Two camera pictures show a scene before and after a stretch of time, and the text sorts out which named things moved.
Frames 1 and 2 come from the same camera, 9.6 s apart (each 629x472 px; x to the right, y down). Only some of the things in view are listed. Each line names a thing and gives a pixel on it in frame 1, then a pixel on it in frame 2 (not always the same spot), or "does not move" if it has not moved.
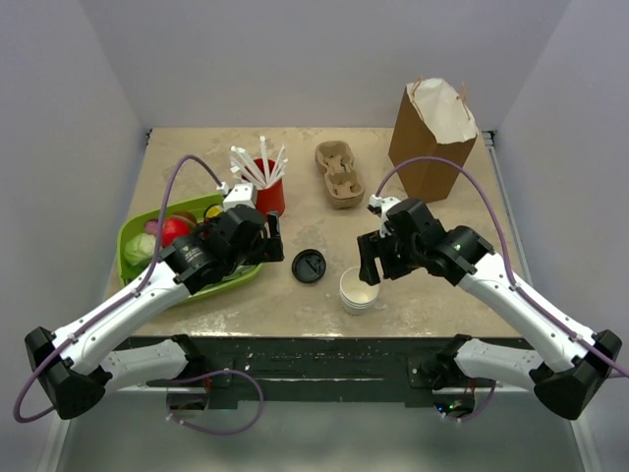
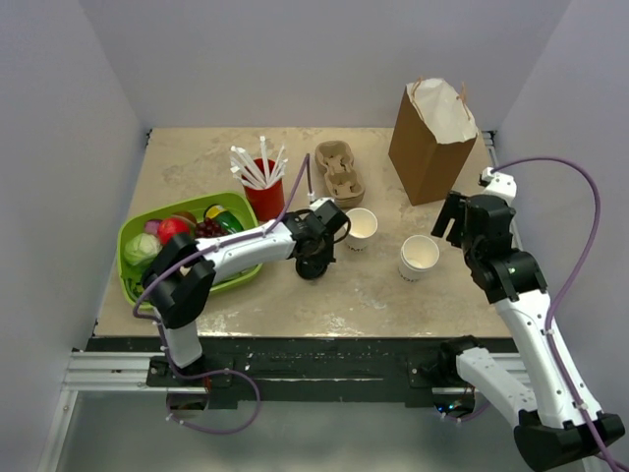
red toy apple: (174, 228) does not move
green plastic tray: (239, 276) does not move
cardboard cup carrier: (345, 185) does not move
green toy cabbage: (140, 248) does not move
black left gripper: (268, 248) → (329, 253)
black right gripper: (371, 245) → (455, 207)
